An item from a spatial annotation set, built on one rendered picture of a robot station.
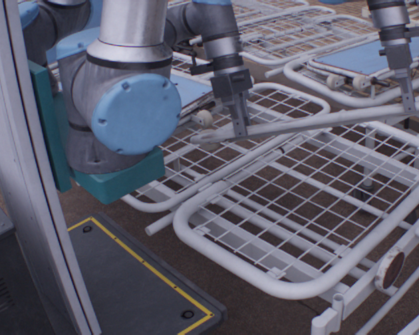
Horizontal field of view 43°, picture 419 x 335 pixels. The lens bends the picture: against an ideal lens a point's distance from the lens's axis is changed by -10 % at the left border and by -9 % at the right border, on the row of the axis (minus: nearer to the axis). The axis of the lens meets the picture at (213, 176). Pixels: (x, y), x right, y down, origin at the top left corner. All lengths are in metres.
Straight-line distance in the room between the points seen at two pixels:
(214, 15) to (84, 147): 0.43
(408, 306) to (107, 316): 1.05
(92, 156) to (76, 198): 1.58
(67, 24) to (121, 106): 0.75
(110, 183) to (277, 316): 1.02
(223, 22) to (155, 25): 0.42
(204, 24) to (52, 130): 0.43
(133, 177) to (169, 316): 0.54
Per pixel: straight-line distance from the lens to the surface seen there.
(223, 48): 1.33
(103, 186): 1.15
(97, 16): 3.04
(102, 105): 0.91
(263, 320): 1.99
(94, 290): 1.72
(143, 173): 1.19
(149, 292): 1.68
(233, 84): 1.32
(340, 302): 1.38
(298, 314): 2.01
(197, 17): 1.35
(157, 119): 0.95
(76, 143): 1.17
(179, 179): 2.33
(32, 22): 1.52
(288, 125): 1.33
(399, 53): 1.20
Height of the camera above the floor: 1.47
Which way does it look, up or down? 33 degrees down
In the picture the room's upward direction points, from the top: 6 degrees counter-clockwise
